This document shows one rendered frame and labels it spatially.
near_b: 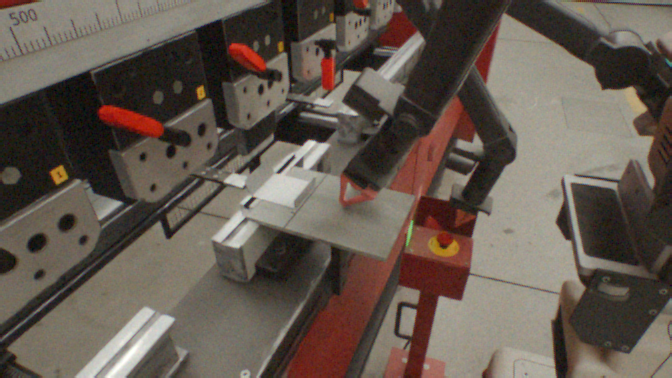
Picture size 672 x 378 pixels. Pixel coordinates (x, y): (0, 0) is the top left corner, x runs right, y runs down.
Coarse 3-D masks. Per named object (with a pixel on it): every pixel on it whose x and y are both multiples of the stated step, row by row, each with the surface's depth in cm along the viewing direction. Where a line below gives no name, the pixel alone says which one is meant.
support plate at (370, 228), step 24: (336, 192) 80; (360, 192) 80; (384, 192) 80; (264, 216) 74; (288, 216) 74; (312, 216) 74; (336, 216) 74; (360, 216) 74; (384, 216) 74; (336, 240) 69; (360, 240) 69; (384, 240) 69
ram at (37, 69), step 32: (0, 0) 30; (32, 0) 32; (224, 0) 52; (256, 0) 58; (96, 32) 37; (128, 32) 40; (160, 32) 44; (0, 64) 31; (32, 64) 33; (64, 64) 35; (96, 64) 38; (0, 96) 31
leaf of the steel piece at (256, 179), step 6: (264, 162) 82; (258, 168) 81; (264, 168) 82; (270, 168) 84; (252, 174) 79; (258, 174) 81; (264, 174) 82; (270, 174) 84; (246, 180) 78; (252, 180) 79; (258, 180) 80; (264, 180) 82; (246, 186) 78; (252, 186) 79; (258, 186) 80; (252, 192) 79
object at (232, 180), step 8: (200, 168) 86; (208, 168) 86; (200, 176) 84; (208, 176) 83; (216, 176) 83; (224, 176) 83; (232, 176) 83; (240, 176) 83; (224, 184) 82; (232, 184) 81; (240, 184) 81
